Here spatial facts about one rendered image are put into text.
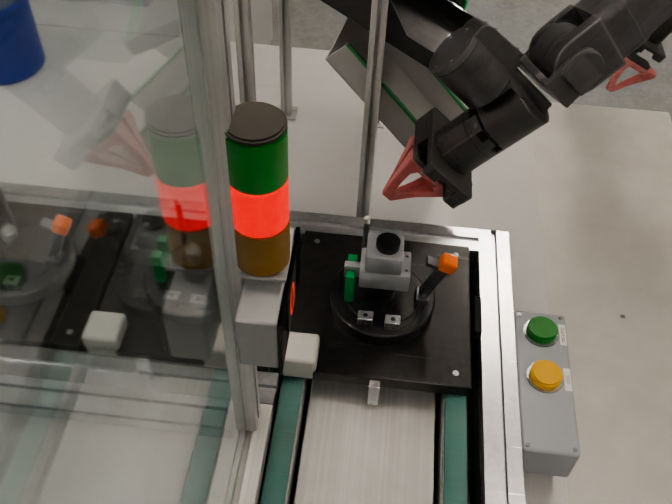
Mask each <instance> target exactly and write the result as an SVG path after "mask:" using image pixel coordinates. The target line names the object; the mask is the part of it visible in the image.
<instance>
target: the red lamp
mask: <svg viewBox="0 0 672 504"><path fill-rule="evenodd" d="M230 192H231V202H232V212H233V222H234V228H235V229H236V230H237V231H238V232H239V233H241V234H243V235H245V236H248V237H252V238H267V237H271V236H274V235H276V234H278V233H280V232H281V231H282V230H283V229H284V228H285V227H286V226H287V224H288V222H289V175H288V179H287V181H286V182H285V184H284V185H283V186H282V187H281V188H279V189H278V190H276V191H274V192H272V193H268V194H264V195H249V194H245V193H242V192H239V191H237V190H236V189H234V188H233V187H232V186H231V187H230Z"/></svg>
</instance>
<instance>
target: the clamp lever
mask: <svg viewBox="0 0 672 504"><path fill-rule="evenodd" d="M426 266H427V267H430V268H433V269H435V270H434V271H433V272H432V273H431V274H430V275H429V277H428V278H427V279H426V280H425V281H424V282H423V284H422V285H421V286H420V287H419V295H420V296H422V297H426V298H427V297H428V296H429V294H430V293H431V292H432V291H433V290H434V289H435V288H436V286H437V285H438V284H439V283H440V282H441V281H442V280H443V278H444V277H445V276H446V275H447V274H449V275H451V274H453V273H454V271H455V270H456V269H457V267H458V258H457V257H456V256H454V255H451V254H448V253H443V255H442V256H441V257H440V258H439V259H436V258H434V257H431V256H427V257H426Z"/></svg>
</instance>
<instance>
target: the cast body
mask: <svg viewBox="0 0 672 504"><path fill-rule="evenodd" d="M411 255H412V254H411V252H405V251H404V236H403V235H396V234H394V233H390V232H386V233H373V232H369V234H368V239H367V248H362V253H361V262H356V261H345V266H344V276H346V271H347V270H349V271H355V272H356V274H355V277H359V284H358V285H359V287H364V288H374V289H384V290H395V291H405V292H407V291H408V289H409V283H410V277H411Z"/></svg>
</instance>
